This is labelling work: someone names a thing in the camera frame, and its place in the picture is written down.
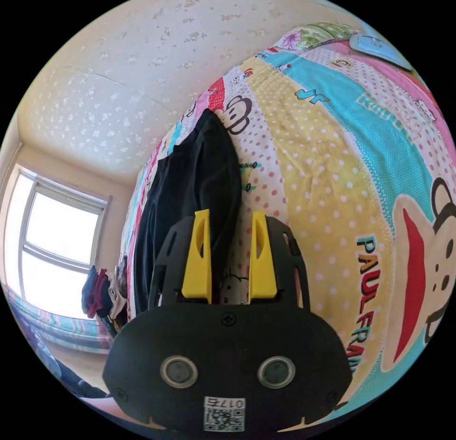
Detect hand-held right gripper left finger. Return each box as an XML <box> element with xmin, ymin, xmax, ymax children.
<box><xmin>181</xmin><ymin>209</ymin><xmax>212</xmax><ymax>304</ymax></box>

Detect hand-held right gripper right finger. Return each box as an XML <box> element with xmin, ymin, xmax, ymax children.
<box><xmin>248</xmin><ymin>211</ymin><xmax>278</xmax><ymax>304</ymax></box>

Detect black pants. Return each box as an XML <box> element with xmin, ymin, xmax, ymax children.
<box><xmin>133</xmin><ymin>109</ymin><xmax>244</xmax><ymax>314</ymax></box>

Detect pile of clothes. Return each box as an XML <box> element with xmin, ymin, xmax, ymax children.
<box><xmin>81</xmin><ymin>256</ymin><xmax>130</xmax><ymax>337</ymax></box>

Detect bed with cartoon printed sheet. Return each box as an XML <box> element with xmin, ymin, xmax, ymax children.
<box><xmin>120</xmin><ymin>21</ymin><xmax>452</xmax><ymax>411</ymax></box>

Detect window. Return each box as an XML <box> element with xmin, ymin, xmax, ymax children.
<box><xmin>1</xmin><ymin>164</ymin><xmax>113</xmax><ymax>321</ymax></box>

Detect green floral pillow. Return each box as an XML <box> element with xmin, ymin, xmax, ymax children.
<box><xmin>294</xmin><ymin>21</ymin><xmax>361</xmax><ymax>49</ymax></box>

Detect blue cushion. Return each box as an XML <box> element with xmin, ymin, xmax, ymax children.
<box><xmin>349</xmin><ymin>33</ymin><xmax>414</xmax><ymax>72</ymax></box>

